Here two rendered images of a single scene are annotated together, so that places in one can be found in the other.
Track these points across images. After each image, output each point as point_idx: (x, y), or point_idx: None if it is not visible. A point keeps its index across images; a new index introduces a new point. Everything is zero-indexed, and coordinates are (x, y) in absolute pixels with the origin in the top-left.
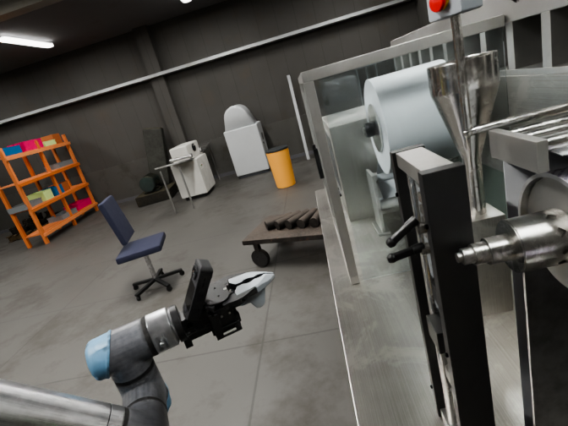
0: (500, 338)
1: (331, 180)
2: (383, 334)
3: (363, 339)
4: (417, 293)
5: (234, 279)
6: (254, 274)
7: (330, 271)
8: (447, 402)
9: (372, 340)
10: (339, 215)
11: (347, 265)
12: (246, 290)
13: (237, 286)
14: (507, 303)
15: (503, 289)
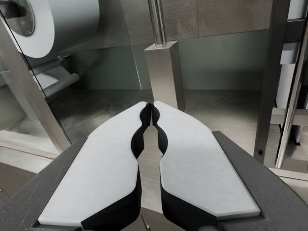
0: (203, 120)
1: (8, 43)
2: (151, 168)
3: (143, 184)
4: (281, 52)
5: (81, 183)
6: (130, 118)
7: (28, 170)
8: (286, 149)
9: (150, 178)
10: (33, 90)
11: (60, 145)
12: (227, 159)
13: (167, 189)
14: (184, 104)
15: (182, 96)
